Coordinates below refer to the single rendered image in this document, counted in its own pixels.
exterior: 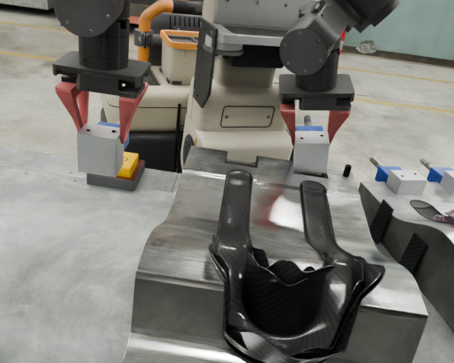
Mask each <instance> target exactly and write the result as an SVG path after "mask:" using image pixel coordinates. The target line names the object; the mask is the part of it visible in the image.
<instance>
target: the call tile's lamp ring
mask: <svg viewBox="0 0 454 363"><path fill-rule="evenodd" d="M138 161H140V163H139V164H138V166H137V168H136V170H135V171H134V173H133V175H132V176H131V178H128V177H124V176H116V177H111V176H107V177H111V178H116V179H125V180H131V181H134V180H135V178H136V176H137V175H138V172H139V171H140V169H141V167H142V165H143V163H144V160H140V159H138ZM87 174H88V173H87ZM92 175H97V174H92ZM97 176H102V175H97Z"/></svg>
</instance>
